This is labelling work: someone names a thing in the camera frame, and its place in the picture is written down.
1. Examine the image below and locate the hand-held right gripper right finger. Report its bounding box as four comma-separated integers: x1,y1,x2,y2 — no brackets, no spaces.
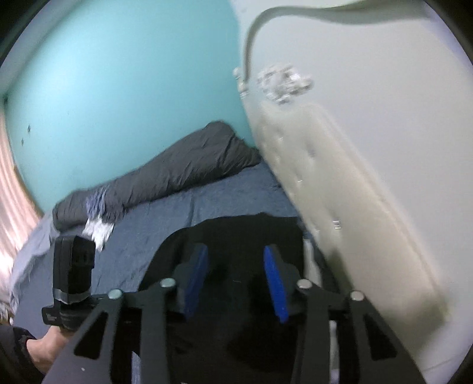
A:
263,244,425,384

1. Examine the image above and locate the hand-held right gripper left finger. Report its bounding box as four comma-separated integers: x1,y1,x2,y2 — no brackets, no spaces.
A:
42,243,210,384

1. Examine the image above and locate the black sweater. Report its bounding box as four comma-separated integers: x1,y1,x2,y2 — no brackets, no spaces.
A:
138,212,341,384

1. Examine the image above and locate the person's left forearm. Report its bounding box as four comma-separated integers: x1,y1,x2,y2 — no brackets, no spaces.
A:
0,325,45,384

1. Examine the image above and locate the person's left hand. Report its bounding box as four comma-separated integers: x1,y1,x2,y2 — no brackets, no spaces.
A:
27,326,75,374

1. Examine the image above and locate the white crumpled garment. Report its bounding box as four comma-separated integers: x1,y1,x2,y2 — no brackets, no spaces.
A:
82,218,114,252

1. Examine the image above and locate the blue-grey crumpled garment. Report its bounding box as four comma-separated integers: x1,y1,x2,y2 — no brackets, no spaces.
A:
86,186,111,218

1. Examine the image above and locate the blue patterned bed cover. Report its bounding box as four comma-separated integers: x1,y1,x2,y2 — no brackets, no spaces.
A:
13,160,300,327

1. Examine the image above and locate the pink curtain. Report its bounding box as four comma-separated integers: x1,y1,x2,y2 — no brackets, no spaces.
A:
0,107,43,307

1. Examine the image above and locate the dark grey rolled duvet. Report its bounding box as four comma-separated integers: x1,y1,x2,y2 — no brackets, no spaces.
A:
52,121,262,231

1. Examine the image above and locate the cream tufted headboard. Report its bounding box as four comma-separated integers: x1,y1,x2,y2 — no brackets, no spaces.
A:
233,0,473,384

